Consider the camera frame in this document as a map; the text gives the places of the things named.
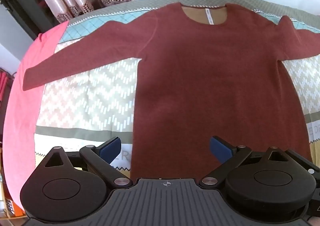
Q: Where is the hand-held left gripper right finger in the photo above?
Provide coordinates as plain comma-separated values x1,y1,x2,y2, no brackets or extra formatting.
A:
199,136,316,189

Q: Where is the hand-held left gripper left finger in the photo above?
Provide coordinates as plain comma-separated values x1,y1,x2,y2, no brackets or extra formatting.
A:
44,137,133,188

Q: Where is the dark red long-sleeved sweater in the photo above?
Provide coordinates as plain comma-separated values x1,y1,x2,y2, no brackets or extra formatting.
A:
22,2,320,179

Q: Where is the patterned quilted blanket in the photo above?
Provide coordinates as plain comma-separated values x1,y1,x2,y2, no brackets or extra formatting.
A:
34,0,320,181

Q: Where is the pink bed sheet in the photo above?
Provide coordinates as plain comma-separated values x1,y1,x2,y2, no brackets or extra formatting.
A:
2,20,69,214

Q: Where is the orange box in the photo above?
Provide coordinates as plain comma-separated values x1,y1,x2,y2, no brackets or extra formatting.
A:
4,198,26,217

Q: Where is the red cloth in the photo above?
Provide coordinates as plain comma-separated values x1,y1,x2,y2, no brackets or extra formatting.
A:
0,67,16,122

